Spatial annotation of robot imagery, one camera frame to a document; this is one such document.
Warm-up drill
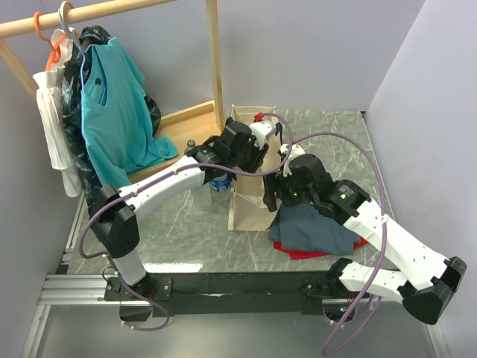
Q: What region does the cream canvas tote bag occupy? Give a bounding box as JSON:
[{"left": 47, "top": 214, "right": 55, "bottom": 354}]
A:
[{"left": 228, "top": 105, "right": 277, "bottom": 231}]

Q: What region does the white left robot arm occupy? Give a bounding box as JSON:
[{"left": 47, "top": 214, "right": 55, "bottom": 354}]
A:
[{"left": 91, "top": 116, "right": 282, "bottom": 300}]

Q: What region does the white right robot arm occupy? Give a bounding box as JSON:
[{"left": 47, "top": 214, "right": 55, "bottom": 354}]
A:
[{"left": 263, "top": 154, "right": 467, "bottom": 325}]

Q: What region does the clear Chang soda bottle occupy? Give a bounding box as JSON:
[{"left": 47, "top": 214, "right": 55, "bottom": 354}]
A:
[{"left": 184, "top": 139, "right": 196, "bottom": 155}]

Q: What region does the grey folded cloth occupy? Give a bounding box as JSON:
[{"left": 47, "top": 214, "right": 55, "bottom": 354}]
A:
[{"left": 268, "top": 204, "right": 361, "bottom": 256}]

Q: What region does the wooden clothes rack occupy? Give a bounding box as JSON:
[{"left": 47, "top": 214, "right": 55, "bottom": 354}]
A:
[{"left": 0, "top": 0, "right": 227, "bottom": 195}]

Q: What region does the red folded cloth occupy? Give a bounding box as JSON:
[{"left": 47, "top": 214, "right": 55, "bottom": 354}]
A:
[{"left": 273, "top": 237, "right": 367, "bottom": 260}]

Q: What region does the turquoise hanging shirt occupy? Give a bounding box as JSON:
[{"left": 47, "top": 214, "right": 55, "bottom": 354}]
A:
[{"left": 81, "top": 37, "right": 178, "bottom": 189}]

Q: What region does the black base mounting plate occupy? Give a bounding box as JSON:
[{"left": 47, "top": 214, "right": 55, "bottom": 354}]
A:
[{"left": 103, "top": 271, "right": 372, "bottom": 318}]

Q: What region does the dark floral hanging garment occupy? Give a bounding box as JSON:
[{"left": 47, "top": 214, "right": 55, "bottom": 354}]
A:
[{"left": 61, "top": 25, "right": 162, "bottom": 211}]

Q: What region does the white hanging garment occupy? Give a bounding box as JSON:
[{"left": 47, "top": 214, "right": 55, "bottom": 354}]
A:
[{"left": 33, "top": 29, "right": 82, "bottom": 198}]

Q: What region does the orange clothes hanger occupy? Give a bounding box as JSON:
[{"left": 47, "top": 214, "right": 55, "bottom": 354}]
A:
[{"left": 33, "top": 11, "right": 64, "bottom": 72}]

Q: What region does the light blue clothes hanger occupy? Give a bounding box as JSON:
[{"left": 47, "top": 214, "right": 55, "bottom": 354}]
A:
[{"left": 57, "top": 1, "right": 87, "bottom": 89}]

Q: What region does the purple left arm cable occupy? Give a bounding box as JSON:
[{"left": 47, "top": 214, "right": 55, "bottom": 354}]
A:
[{"left": 78, "top": 111, "right": 294, "bottom": 332}]

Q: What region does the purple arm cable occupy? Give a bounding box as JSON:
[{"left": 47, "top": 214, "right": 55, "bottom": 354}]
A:
[
  {"left": 282, "top": 131, "right": 389, "bottom": 356},
  {"left": 78, "top": 111, "right": 294, "bottom": 332}
]

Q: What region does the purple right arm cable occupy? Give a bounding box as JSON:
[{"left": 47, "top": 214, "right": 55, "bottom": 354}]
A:
[{"left": 282, "top": 131, "right": 389, "bottom": 356}]

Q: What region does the aluminium frame rail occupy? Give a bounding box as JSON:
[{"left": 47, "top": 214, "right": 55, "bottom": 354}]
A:
[{"left": 20, "top": 193, "right": 452, "bottom": 358}]

